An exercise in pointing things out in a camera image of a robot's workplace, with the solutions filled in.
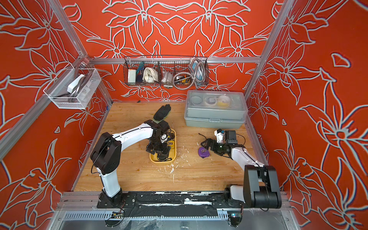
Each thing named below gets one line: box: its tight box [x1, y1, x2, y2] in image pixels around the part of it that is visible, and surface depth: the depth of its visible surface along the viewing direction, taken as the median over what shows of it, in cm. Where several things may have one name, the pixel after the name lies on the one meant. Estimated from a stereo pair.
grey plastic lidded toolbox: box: [184, 90, 249, 129], surface depth 97 cm
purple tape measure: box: [197, 146, 211, 159], surface depth 90 cm
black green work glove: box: [152, 103, 172, 124], surface depth 115 cm
